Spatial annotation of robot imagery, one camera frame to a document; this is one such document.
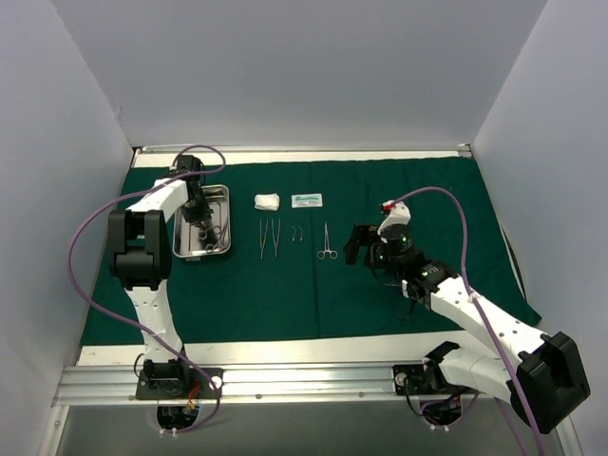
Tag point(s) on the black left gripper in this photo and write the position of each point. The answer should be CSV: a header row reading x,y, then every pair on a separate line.
x,y
202,219

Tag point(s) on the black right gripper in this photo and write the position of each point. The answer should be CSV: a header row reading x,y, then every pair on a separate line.
x,y
366,245

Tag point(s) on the stainless steel instrument tray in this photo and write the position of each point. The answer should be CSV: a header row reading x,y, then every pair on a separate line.
x,y
186,244

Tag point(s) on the steel hemostat clamp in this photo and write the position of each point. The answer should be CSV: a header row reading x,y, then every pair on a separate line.
x,y
208,231
327,250

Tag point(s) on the steel tweezers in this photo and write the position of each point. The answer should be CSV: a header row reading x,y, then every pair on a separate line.
x,y
263,231
276,231

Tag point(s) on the white green labelled packet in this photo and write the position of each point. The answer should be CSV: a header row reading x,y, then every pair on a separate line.
x,y
314,200

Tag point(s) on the white gauze pad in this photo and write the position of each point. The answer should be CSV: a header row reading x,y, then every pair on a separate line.
x,y
267,202

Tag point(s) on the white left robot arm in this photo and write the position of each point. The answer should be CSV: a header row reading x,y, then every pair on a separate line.
x,y
141,259

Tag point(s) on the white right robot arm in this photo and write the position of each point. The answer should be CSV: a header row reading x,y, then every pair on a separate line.
x,y
540,375

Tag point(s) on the steel surgical scissors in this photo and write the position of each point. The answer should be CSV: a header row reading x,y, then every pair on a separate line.
x,y
210,246

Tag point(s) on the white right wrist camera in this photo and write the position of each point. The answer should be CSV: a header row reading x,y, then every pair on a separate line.
x,y
398,214

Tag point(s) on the aluminium back frame rail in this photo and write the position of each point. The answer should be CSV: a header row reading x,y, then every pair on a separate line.
x,y
331,148

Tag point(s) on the aluminium front frame rail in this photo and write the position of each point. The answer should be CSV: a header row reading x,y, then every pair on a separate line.
x,y
270,383

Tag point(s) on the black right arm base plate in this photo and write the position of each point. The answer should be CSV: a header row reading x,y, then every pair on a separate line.
x,y
417,379

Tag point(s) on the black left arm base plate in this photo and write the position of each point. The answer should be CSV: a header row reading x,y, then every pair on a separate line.
x,y
194,386

